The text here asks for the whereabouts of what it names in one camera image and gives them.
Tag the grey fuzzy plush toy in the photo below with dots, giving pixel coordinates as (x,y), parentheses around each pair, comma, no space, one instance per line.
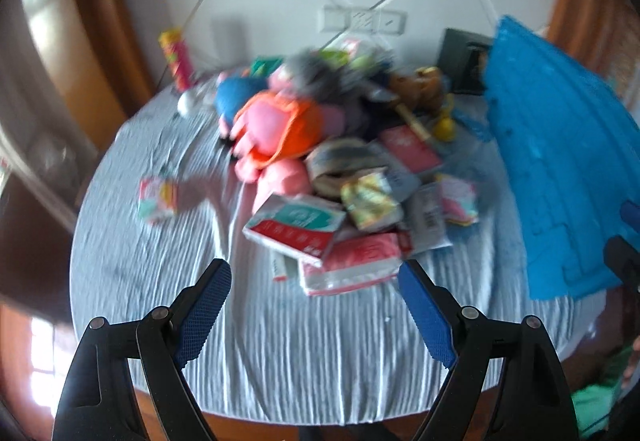
(320,76)

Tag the white wall socket panel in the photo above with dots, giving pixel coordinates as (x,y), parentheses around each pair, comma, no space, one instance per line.
(362,19)

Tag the small yellow toy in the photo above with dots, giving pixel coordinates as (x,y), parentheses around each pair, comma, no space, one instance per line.
(445,128)

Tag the wooden wall trim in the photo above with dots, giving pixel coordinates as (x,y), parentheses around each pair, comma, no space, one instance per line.
(107,21)
(582,6)

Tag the pink teal white pack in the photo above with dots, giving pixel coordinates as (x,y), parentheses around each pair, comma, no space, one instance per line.
(459,198)

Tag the silver grey pouch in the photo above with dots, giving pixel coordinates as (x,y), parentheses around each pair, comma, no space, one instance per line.
(427,221)

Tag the red white tissue pack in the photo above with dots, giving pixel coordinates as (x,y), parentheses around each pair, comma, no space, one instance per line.
(355,263)

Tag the grey striped tablecloth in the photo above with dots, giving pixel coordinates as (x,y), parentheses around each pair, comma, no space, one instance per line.
(280,361)

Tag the blue plush toy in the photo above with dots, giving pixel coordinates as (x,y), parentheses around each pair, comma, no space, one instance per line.
(240,98)

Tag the flat red packet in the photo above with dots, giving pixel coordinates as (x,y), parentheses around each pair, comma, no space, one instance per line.
(410,148)

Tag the small colourful snack pack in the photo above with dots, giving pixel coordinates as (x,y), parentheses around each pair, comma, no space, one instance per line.
(159,198)

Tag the small white round object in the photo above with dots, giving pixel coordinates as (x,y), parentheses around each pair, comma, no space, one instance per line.
(188,102)

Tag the green cloth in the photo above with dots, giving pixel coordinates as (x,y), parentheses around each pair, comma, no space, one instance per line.
(597,401)

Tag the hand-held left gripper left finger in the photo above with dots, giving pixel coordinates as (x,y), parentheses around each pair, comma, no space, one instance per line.
(205,316)

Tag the red yellow chip can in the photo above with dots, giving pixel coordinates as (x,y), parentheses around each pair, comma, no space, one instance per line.
(177,61)

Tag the black box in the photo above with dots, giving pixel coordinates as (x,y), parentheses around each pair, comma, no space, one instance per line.
(460,61)

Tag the green red tissue pack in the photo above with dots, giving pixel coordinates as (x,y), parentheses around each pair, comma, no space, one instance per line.
(295,226)

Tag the pink pig plush toy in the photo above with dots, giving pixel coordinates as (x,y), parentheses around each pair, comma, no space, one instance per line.
(272,131)

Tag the green packet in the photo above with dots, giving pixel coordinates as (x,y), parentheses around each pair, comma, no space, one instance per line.
(350,58)

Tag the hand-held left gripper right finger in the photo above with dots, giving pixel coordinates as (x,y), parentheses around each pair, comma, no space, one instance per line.
(430,316)

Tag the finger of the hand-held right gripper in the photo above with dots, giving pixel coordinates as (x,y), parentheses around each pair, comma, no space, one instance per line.
(632,215)
(622,263)

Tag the brown plush bear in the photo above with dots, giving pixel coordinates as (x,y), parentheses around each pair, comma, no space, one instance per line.
(419,88)

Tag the blue plastic storage bin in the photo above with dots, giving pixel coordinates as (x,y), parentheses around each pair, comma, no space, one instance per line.
(550,161)

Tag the gold snack bag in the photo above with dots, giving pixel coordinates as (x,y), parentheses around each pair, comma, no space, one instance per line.
(372,201)

